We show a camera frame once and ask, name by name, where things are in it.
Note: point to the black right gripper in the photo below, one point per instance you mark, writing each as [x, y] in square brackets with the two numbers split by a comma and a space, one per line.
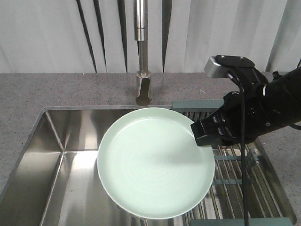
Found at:
[235, 121]

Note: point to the light green round plate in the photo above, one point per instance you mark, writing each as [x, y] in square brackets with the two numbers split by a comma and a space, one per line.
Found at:
[150, 165]

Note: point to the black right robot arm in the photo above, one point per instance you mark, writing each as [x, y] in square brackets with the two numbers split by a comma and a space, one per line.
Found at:
[271, 106]

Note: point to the teal roll-up drying rack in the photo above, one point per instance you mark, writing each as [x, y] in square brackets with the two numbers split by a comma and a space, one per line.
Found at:
[223, 204]

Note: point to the stainless steel faucet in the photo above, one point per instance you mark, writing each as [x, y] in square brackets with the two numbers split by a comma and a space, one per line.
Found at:
[143, 75]

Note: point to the stainless steel sink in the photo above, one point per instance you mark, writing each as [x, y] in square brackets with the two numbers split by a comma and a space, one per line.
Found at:
[56, 182]

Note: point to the white pleated curtain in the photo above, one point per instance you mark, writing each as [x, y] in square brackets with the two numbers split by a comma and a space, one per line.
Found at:
[97, 36]

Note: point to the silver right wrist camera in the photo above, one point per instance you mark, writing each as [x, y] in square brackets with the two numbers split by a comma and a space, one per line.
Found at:
[220, 65]

